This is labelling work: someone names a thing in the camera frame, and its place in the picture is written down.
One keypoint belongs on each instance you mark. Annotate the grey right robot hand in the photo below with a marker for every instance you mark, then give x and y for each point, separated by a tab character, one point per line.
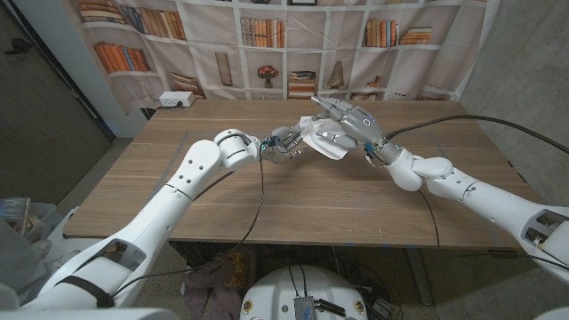
355	124

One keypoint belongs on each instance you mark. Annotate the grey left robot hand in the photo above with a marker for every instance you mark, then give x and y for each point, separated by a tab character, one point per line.
282	144

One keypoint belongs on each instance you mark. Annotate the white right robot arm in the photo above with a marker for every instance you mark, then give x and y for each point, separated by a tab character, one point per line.
489	204

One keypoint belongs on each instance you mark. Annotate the white power strip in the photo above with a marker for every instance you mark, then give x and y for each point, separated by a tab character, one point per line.
176	99

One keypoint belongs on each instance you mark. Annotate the crumpled dark cloth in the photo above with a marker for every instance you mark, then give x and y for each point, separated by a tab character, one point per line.
209	284

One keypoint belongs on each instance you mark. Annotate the grey table leg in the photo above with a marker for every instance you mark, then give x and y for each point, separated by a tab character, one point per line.
420	280

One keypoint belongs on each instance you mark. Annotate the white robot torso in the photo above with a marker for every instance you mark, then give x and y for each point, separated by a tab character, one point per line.
275	289

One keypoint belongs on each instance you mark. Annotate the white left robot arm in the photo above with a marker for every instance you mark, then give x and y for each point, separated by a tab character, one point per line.
178	191

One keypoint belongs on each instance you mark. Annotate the small silver box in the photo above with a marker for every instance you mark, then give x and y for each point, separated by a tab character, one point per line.
304	309

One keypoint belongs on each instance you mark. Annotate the white shipping package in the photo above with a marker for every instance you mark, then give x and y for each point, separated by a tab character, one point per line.
335	153

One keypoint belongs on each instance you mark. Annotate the person's grey trouser leg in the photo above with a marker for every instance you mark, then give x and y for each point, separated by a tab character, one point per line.
18	262

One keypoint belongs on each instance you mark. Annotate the printed bookshelf backdrop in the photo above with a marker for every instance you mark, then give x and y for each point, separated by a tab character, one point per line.
209	66

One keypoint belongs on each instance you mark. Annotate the black bar on torso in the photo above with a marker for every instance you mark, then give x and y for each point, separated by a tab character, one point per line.
331	307

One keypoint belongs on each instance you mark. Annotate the dark door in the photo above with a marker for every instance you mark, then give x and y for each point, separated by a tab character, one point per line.
44	133

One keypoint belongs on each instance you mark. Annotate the clear plastic bin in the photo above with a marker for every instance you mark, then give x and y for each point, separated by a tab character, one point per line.
18	213

